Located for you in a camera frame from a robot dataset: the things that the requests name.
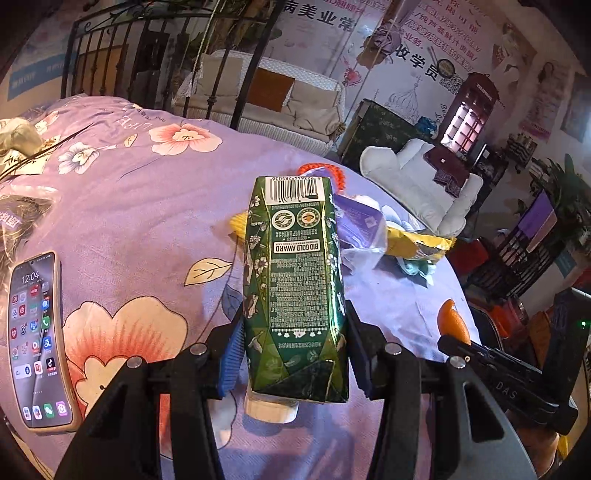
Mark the black iron rack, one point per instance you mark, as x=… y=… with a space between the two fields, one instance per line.
x=508 y=267

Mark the green drink carton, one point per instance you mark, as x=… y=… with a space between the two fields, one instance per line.
x=295 y=277

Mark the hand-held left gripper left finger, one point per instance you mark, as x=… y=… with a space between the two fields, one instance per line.
x=231 y=364

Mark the yellow snack bag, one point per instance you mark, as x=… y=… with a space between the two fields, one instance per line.
x=415 y=242

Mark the floral bedsheet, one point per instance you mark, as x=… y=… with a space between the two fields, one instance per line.
x=138 y=207

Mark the light blue tissue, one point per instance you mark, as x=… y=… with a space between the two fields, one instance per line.
x=418 y=270

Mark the beige sofa with cushions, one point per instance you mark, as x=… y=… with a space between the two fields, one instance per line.
x=314 y=129

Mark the purple hanging cloth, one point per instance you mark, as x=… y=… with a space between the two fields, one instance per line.
x=538 y=221

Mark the brown square cushion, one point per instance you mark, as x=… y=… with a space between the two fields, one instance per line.
x=273 y=90

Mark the beige crumpled cloth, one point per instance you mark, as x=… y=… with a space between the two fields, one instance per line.
x=18 y=136

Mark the maroon folded cloth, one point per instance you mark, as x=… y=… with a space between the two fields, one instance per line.
x=445 y=166

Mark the clear plastic wrapper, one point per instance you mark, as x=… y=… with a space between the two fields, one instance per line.
x=21 y=221

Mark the yellow foam net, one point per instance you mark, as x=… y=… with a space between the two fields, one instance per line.
x=238 y=226

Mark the smartphone in beige case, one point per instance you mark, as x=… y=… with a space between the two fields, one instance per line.
x=39 y=341

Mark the red phone booth cabinet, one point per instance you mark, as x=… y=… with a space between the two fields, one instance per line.
x=478 y=99

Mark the purple plastic wrapper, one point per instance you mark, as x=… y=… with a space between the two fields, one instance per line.
x=360 y=221

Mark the orange mesh bag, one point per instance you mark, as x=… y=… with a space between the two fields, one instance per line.
x=340 y=177

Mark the green patterned box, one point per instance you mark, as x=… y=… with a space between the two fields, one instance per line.
x=383 y=124

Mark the white padded lounge chair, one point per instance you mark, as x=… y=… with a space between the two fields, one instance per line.
x=415 y=157

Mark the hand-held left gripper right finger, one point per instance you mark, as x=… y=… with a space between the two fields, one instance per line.
x=362 y=364

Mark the orange peel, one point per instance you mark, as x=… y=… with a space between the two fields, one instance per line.
x=451 y=323

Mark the wall poster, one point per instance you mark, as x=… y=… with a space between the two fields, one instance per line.
x=415 y=50

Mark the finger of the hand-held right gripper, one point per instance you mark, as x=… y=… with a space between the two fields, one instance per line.
x=503 y=383

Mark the green potted plant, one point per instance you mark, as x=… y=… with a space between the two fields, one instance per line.
x=565 y=184

